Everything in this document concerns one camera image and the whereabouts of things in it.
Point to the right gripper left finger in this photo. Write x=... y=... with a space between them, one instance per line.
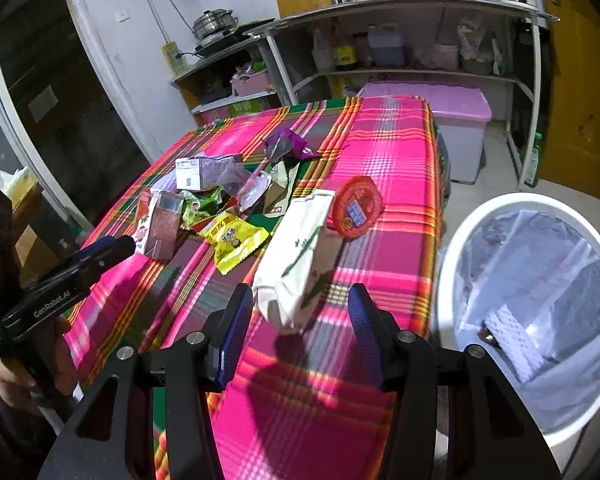
x=229 y=328

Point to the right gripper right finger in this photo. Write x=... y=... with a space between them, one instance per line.
x=374 y=330

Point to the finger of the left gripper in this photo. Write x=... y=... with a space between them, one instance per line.
x=106 y=253

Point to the red milk carton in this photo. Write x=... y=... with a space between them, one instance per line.
x=156 y=224

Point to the yellow snack bag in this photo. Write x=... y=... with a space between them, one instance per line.
x=232 y=240

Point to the white paper bag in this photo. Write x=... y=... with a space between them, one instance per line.
x=297 y=264

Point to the green snack bag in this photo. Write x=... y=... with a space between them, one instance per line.
x=201 y=206

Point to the red round lid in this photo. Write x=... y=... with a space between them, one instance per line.
x=357 y=206

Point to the white purple box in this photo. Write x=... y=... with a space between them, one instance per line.
x=202 y=172

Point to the clear plastic cup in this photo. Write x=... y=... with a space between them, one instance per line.
x=254 y=188

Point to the pale green wrapper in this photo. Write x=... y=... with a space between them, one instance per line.
x=283 y=177

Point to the white round trash bin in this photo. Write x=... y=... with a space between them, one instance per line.
x=520 y=274

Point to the metal kitchen shelf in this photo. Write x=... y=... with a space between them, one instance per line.
x=491 y=45

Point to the person left hand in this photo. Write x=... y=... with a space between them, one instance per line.
x=17 y=384

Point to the lying purple foam net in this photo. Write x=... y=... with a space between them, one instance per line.
x=165 y=183

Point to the pink plaid tablecloth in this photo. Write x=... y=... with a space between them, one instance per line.
x=300 y=406

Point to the purple foil wrapper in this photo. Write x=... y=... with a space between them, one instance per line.
x=285 y=142

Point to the yellow power strip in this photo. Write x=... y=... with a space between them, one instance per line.
x=175 y=58

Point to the pink basket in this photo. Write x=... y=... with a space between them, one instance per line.
x=249 y=83

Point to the pink lid storage box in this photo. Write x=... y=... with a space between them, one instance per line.
x=461 y=114

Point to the induction cooker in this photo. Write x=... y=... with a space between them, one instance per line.
x=221 y=40

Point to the wooden side shelf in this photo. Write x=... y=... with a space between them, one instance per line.
x=206 y=90

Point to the steel pot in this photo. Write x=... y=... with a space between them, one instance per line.
x=213 y=21

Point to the wooden door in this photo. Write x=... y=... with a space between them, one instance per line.
x=571 y=154

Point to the purple jug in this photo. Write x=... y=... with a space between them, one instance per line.
x=387 y=46

